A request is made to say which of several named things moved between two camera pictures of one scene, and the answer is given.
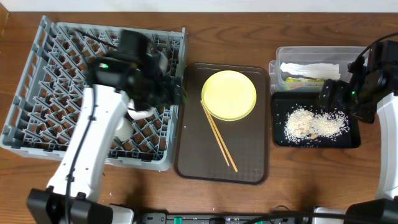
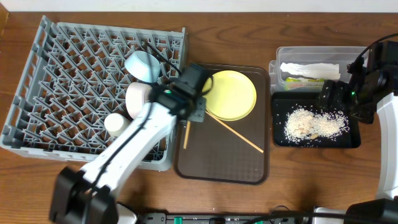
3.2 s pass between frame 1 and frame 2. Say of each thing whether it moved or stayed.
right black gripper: stayed
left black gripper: moved
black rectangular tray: stayed
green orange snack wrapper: stayed
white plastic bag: stayed
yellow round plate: stayed
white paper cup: stayed
